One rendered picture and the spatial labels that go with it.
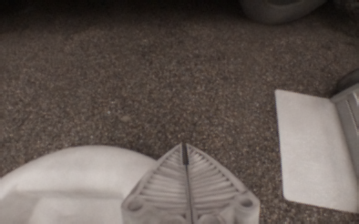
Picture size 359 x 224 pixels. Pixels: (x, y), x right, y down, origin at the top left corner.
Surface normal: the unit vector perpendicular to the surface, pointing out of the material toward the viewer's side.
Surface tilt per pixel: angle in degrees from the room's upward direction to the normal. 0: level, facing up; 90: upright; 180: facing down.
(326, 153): 0
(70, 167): 21
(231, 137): 0
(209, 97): 0
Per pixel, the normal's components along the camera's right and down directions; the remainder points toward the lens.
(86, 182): -0.01, -0.42
